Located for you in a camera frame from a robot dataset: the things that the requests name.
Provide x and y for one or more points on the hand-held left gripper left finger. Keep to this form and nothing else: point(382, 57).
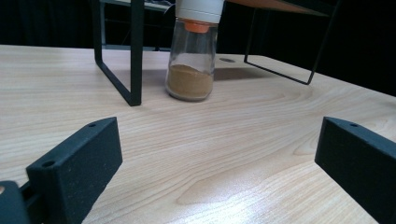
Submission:
point(77, 168)

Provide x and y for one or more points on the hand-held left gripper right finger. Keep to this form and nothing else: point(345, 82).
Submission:
point(358, 158)

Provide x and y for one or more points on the glass spice jar white lid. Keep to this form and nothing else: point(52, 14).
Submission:
point(191, 62)

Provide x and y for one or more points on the black metal frame wooden shelf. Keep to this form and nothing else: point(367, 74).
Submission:
point(134, 53)

